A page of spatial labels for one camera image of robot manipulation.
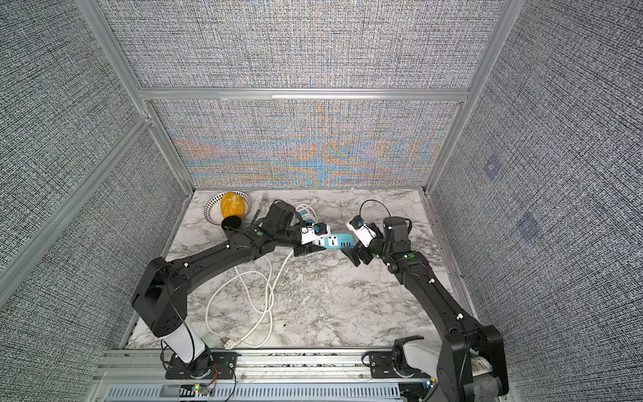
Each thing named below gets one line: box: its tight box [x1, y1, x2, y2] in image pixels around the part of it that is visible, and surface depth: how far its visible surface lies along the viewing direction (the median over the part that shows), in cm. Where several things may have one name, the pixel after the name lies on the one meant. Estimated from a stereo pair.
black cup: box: [221, 215, 242, 238], surface depth 99 cm
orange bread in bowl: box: [220, 190, 246, 219], surface depth 108 cm
